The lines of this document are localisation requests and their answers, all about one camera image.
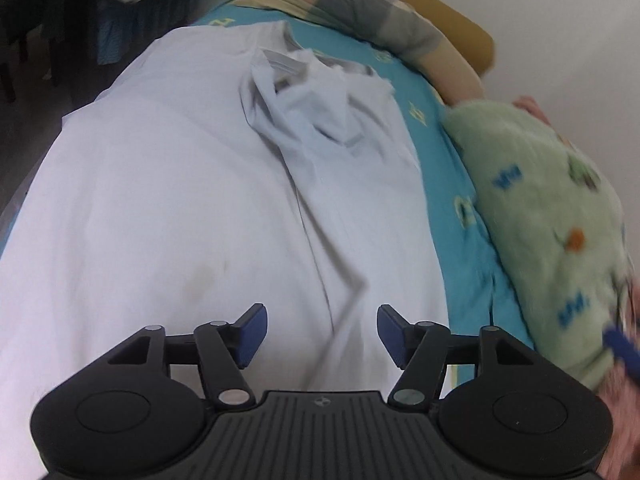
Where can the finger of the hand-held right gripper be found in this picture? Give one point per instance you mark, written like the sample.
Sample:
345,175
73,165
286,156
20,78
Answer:
622,341

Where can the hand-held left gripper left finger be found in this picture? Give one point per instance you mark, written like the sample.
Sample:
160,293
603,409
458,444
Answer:
252,334

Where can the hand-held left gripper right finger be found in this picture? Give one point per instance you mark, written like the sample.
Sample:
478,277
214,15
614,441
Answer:
392,334

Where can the white t-shirt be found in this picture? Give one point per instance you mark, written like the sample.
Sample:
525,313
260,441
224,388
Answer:
150,210

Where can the off-white garment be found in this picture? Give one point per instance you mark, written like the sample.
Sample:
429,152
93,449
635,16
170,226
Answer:
345,160

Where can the person's right forearm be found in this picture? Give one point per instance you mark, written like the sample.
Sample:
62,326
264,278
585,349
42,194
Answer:
622,420

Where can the green fleece blanket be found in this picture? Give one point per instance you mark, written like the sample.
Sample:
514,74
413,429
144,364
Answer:
540,220

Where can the teal printed bed sheet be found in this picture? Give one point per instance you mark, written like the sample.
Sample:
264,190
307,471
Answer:
440,170

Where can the pink cloth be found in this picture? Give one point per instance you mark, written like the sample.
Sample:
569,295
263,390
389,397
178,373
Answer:
532,107

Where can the plaid pillow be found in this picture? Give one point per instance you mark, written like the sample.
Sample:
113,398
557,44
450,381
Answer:
370,15

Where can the mustard bed headboard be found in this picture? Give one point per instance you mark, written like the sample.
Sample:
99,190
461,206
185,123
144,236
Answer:
450,15

